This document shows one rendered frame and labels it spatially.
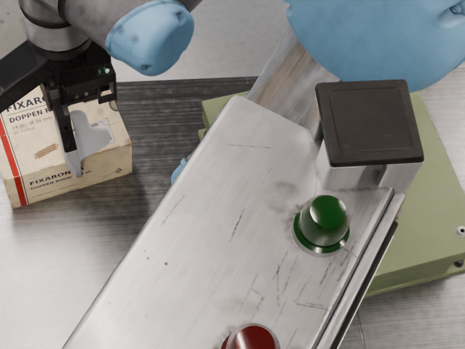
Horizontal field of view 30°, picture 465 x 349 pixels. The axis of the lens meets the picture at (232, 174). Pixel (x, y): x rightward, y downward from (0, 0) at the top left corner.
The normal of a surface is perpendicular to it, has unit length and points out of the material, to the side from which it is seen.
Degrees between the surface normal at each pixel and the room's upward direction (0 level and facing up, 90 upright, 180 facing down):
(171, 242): 0
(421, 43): 87
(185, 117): 0
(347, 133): 0
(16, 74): 32
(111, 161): 90
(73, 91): 90
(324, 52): 87
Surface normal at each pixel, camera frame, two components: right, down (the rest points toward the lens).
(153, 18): -0.02, -0.31
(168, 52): 0.78, 0.58
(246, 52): 0.09, -0.49
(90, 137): 0.36, 0.43
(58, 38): 0.13, 0.87
